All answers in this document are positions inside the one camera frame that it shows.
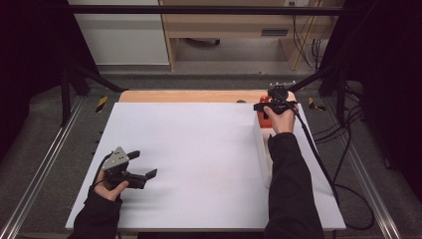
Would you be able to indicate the wooden table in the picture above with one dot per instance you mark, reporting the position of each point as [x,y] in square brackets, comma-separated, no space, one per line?
[185,96]

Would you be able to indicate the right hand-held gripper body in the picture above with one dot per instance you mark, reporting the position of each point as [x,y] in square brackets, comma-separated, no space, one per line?
[278,99]

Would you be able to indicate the dark curtain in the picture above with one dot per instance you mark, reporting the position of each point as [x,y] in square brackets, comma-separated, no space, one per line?
[30,66]
[381,66]

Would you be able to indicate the yellow black striped tape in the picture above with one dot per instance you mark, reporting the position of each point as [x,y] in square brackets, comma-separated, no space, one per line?
[102,104]
[313,104]

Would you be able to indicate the wooden desk with drawer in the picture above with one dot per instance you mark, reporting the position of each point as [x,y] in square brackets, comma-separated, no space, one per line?
[225,25]

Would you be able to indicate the white plastic bin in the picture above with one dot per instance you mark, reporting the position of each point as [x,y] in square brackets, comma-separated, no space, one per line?
[262,149]

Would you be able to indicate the white socket box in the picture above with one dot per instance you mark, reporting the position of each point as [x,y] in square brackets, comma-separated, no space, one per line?
[297,2]

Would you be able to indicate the person's left hand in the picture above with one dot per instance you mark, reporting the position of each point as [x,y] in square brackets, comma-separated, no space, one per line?
[111,194]

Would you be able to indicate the aluminium floor rail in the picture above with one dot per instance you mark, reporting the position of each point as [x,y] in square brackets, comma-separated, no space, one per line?
[36,176]
[368,186]

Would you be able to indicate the orange phone case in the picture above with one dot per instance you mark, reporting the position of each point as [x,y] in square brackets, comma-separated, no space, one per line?
[264,122]

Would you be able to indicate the white table sheet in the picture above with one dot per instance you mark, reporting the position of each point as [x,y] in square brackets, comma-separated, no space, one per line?
[199,166]

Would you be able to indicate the black metal crossbar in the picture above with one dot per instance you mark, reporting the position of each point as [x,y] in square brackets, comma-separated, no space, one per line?
[199,10]

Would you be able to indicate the white cabinet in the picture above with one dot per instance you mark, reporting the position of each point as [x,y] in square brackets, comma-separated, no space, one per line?
[122,36]

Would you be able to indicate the black metal stand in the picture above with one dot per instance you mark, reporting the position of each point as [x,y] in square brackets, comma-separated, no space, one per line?
[328,79]
[83,79]

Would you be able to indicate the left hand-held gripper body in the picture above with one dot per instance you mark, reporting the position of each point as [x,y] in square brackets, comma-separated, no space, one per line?
[116,161]

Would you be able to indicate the person's right hand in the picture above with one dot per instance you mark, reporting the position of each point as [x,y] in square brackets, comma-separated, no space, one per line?
[283,122]

